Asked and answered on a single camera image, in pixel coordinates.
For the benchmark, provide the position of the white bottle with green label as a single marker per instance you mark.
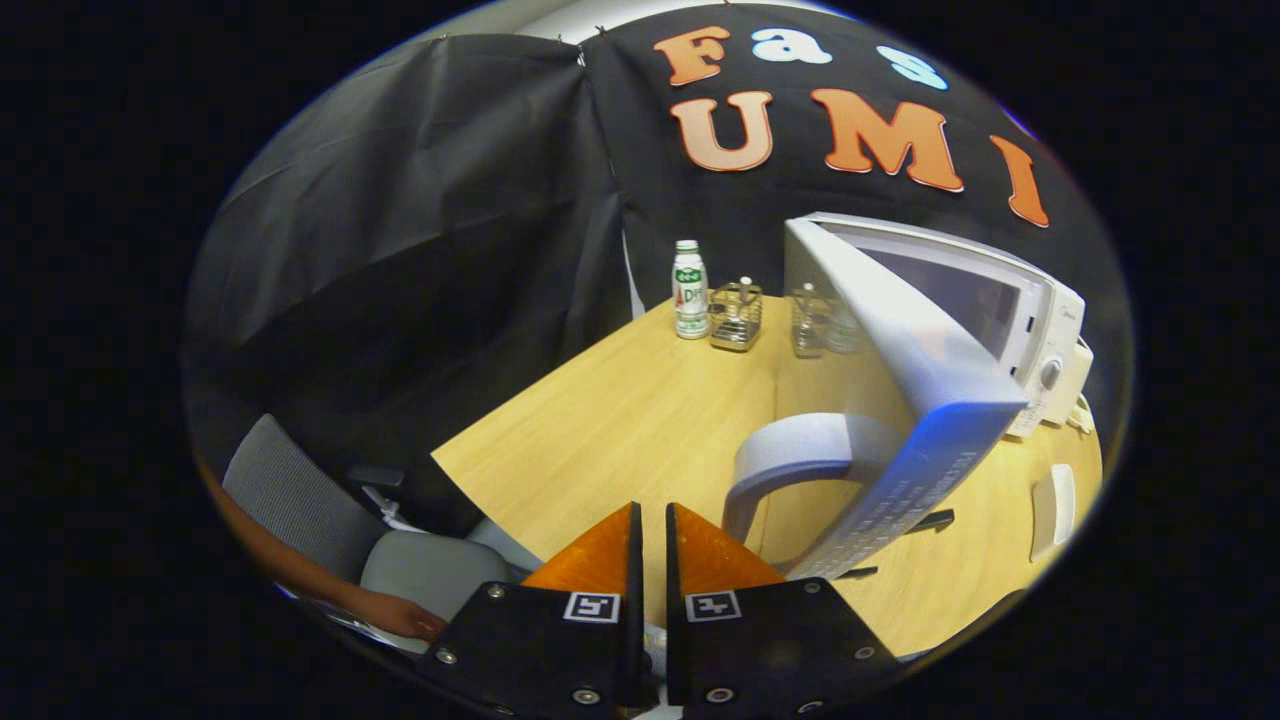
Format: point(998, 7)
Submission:
point(690, 295)

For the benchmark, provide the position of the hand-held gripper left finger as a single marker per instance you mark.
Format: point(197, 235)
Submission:
point(635, 620)

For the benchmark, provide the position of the white toaster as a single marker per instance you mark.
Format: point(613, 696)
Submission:
point(1078, 385)

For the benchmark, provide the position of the white rectangular tray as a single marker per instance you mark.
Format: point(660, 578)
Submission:
point(1055, 510)

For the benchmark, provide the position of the white microwave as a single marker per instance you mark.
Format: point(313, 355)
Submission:
point(950, 380)

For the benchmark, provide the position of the grey office chair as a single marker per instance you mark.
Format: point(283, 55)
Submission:
point(300, 500)

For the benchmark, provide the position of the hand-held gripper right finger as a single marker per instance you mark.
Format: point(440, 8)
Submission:
point(674, 620)

